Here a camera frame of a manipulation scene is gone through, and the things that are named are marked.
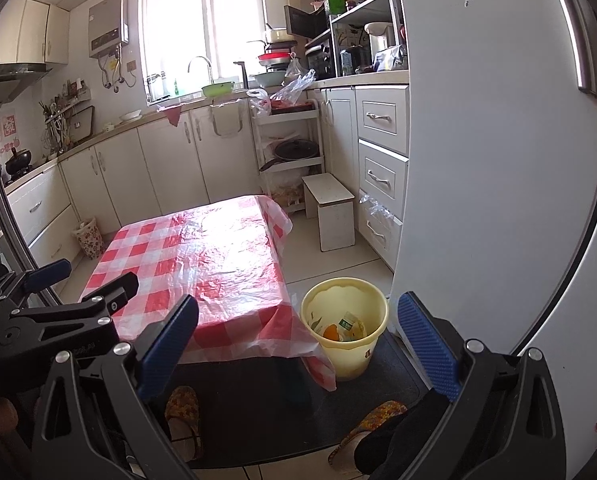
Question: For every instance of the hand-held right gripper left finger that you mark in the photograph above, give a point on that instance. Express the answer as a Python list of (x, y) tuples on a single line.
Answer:
[(166, 352)]

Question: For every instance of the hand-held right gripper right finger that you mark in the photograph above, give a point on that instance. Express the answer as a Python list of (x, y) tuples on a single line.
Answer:
[(428, 350)]

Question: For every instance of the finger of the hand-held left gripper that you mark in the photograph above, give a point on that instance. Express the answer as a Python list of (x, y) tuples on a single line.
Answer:
[(48, 274), (116, 294)]

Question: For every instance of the yellow plastic bucket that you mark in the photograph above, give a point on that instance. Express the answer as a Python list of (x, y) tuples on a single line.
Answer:
[(348, 360)]

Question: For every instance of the large orange peel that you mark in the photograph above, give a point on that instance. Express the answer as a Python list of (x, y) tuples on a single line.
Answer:
[(331, 332)]

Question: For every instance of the floral waste basket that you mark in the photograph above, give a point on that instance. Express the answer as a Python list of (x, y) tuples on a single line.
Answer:
[(89, 237)]

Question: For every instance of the floral slipper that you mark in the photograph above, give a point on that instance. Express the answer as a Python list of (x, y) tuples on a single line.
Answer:
[(373, 422), (183, 415)]

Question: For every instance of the person's black trouser leg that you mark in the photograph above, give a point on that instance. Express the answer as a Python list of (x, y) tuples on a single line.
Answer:
[(403, 440)]

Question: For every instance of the red white checked tablecloth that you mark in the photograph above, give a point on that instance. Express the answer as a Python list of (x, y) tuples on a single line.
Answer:
[(203, 260)]

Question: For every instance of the black wok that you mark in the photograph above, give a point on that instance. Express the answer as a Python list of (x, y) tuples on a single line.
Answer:
[(18, 160)]

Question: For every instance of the black floor mat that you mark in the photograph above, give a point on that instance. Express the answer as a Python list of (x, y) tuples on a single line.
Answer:
[(278, 410)]

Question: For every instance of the white kitchen base cabinets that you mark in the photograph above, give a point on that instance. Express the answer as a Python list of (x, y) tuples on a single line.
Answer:
[(153, 170)]

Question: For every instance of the white step stool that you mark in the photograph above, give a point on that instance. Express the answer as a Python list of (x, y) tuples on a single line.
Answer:
[(333, 210)]

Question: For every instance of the white bowl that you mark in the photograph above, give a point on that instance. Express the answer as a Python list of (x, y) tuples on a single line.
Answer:
[(131, 115)]

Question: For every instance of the pink rag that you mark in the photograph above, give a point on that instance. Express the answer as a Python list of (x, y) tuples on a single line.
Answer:
[(171, 116)]

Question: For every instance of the white drawer cabinet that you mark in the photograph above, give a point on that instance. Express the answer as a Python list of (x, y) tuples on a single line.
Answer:
[(378, 160)]

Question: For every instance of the white refrigerator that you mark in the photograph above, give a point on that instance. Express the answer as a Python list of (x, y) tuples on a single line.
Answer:
[(478, 160)]

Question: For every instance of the range hood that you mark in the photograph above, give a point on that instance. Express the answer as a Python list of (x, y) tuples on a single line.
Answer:
[(16, 72)]

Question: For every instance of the white hanging plastic bag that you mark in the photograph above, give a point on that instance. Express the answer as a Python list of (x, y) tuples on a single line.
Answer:
[(227, 120)]

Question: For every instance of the green basin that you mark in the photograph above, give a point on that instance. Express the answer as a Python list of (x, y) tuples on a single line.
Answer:
[(217, 90)]

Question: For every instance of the black frying pan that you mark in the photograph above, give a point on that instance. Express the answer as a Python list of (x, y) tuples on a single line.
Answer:
[(296, 150)]

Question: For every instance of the white red plastic bag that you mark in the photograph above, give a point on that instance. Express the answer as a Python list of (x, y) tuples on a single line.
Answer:
[(259, 102)]

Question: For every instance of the white shelf rack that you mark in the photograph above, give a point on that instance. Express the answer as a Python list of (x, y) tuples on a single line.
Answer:
[(288, 125)]

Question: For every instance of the metal faucet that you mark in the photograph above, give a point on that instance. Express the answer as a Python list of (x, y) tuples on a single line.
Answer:
[(201, 60)]

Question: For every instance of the crumpled clear plastic bag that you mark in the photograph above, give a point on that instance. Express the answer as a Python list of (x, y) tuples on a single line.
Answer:
[(293, 85)]

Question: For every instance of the kitchen window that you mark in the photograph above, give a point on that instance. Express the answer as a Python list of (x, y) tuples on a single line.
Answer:
[(198, 25)]

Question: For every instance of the stack of bowls and pots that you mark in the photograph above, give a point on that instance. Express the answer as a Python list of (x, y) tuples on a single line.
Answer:
[(276, 57)]

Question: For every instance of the silver foil bag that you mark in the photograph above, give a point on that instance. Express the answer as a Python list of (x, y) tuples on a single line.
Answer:
[(391, 57)]

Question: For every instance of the black toaster oven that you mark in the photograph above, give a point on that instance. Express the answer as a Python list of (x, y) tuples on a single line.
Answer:
[(321, 57)]

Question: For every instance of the white thermos pot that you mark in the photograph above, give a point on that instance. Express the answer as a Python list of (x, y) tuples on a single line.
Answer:
[(378, 40)]

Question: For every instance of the black microwave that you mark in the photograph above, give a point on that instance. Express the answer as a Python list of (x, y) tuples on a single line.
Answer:
[(303, 22)]

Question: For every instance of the white counter shelf unit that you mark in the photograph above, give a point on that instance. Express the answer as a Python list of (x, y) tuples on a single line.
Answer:
[(363, 10)]

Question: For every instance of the green plastic item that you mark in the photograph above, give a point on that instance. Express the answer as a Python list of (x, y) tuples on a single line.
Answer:
[(336, 0)]

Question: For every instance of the red paper wall decoration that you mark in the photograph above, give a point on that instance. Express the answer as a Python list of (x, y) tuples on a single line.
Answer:
[(4, 130)]

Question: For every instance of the wall utensil rack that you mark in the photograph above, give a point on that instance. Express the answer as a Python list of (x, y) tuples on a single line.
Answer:
[(66, 120)]

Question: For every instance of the white upper wall cabinet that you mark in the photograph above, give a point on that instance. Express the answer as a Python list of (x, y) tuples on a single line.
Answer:
[(33, 35)]

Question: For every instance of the wall gas water heater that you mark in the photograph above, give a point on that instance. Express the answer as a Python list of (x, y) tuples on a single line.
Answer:
[(108, 25)]

